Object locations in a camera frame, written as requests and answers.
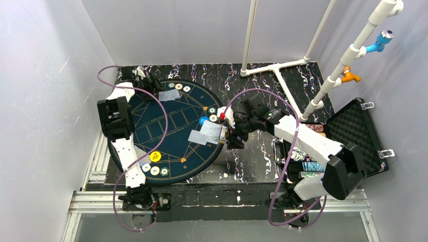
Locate playing card deck box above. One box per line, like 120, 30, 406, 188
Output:
218, 126, 228, 144

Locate blue backed card mat top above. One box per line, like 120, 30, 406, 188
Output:
158, 89, 182, 102

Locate blue backed card mat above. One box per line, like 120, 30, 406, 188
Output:
158, 89, 182, 102
134, 146, 151, 166

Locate yellow chip mat top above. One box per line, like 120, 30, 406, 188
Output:
175, 83, 183, 90

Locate yellow chip mat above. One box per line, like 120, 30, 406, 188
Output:
175, 83, 183, 90
150, 166, 160, 176
209, 114, 218, 122

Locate blue dealer button disc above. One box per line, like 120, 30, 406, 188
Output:
199, 116, 209, 126

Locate green chip mat bottom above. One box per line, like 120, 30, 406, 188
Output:
159, 167, 169, 176

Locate yellow dealer button disc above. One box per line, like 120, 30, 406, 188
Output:
149, 151, 162, 162

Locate yellow chip mat bottom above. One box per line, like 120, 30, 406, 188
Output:
150, 166, 160, 176

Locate white chip mat bottom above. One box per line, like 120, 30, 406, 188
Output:
141, 163, 151, 172

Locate blue backed card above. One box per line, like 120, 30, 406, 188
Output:
188, 130, 208, 145

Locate blue backed card mat bottom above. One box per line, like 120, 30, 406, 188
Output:
134, 146, 151, 166

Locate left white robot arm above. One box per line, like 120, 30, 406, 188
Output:
97, 66, 169, 189

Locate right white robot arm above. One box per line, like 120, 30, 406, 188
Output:
217, 96, 367, 204

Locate round dark blue poker mat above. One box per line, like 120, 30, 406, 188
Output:
129, 79, 223, 185

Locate white chip stack in case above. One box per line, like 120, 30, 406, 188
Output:
291, 150, 306, 162

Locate red chip stack in case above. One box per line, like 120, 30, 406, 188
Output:
305, 124, 324, 133

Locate blue chip stack in case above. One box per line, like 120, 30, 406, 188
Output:
302, 162, 325, 172

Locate black poker chip case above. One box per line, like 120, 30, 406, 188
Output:
285, 98, 395, 184

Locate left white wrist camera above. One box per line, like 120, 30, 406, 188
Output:
135, 66, 146, 79

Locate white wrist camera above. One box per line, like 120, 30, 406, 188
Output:
135, 66, 146, 79
217, 106, 235, 129

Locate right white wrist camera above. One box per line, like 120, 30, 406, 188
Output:
217, 106, 235, 129

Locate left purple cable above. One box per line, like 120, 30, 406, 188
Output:
97, 65, 169, 232

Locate purple cable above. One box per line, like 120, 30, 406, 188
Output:
224, 88, 327, 228
97, 65, 169, 232

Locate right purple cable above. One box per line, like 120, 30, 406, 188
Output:
224, 88, 327, 228

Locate aluminium rail frame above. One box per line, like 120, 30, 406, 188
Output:
62, 66, 382, 242

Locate white pvc pipe frame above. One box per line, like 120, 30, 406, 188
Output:
240, 0, 404, 122

